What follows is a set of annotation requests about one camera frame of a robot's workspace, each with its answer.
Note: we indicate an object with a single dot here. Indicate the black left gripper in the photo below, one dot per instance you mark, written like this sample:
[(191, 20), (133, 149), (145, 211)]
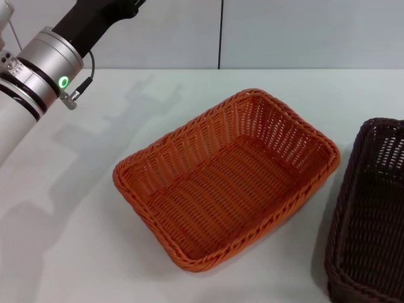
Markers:
[(85, 22)]

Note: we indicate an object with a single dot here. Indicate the orange woven basket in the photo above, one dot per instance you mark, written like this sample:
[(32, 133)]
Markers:
[(227, 189)]

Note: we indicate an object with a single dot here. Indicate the dark brown woven basket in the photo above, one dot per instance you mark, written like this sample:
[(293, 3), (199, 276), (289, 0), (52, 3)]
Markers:
[(372, 221)]

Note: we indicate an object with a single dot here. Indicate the white and silver left robot arm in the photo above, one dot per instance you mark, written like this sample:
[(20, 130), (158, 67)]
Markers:
[(34, 75)]

